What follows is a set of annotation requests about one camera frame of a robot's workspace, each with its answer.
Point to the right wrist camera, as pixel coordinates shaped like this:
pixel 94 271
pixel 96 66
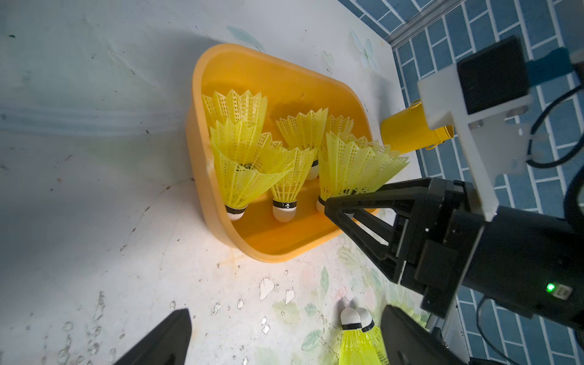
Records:
pixel 477 96

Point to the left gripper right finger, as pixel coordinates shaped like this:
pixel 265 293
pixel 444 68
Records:
pixel 407 342

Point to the yellow shuttlecock front upright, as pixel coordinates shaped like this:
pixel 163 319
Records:
pixel 373 333

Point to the yellow shuttlecock small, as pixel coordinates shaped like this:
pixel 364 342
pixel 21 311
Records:
pixel 356 348

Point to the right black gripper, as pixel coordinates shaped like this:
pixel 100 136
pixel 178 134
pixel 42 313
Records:
pixel 529 263

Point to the yellow pen cup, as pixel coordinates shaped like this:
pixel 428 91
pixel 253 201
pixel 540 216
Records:
pixel 408 131

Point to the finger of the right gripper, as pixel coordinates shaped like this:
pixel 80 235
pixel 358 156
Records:
pixel 398 196

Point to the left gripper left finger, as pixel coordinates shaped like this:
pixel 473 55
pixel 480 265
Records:
pixel 167 343

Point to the yellow plastic storage box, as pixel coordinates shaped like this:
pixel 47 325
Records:
pixel 290 89

